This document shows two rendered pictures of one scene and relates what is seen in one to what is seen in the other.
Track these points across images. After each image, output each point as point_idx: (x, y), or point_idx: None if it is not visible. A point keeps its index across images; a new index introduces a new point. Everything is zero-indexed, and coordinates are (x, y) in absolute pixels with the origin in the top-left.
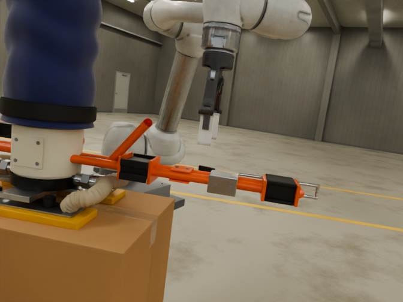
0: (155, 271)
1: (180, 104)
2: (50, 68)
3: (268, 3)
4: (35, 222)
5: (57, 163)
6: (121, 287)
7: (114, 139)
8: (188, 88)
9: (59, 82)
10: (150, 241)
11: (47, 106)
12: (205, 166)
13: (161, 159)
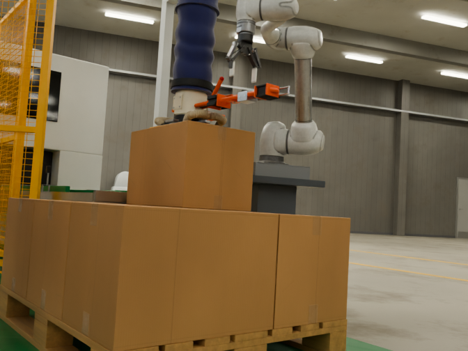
0: (230, 163)
1: (304, 97)
2: (184, 63)
3: (261, 5)
4: None
5: (188, 106)
6: (188, 136)
7: (264, 131)
8: (306, 83)
9: (186, 68)
10: (218, 135)
11: (182, 79)
12: None
13: (299, 145)
